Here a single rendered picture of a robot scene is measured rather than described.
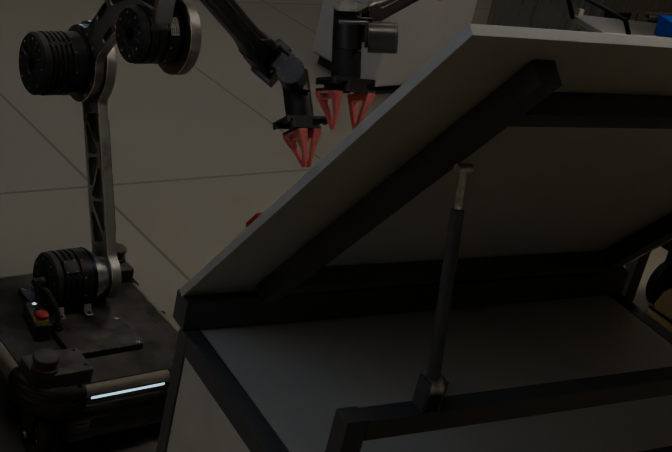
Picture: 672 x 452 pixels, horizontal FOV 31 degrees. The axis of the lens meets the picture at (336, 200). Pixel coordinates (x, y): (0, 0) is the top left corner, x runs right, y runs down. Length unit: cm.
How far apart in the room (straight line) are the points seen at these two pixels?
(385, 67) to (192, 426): 437
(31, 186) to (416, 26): 264
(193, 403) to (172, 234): 223
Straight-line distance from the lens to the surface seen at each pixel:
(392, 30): 231
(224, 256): 218
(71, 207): 463
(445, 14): 671
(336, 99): 227
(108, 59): 337
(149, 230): 454
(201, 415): 232
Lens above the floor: 201
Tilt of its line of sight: 23 degrees down
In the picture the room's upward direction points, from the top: 14 degrees clockwise
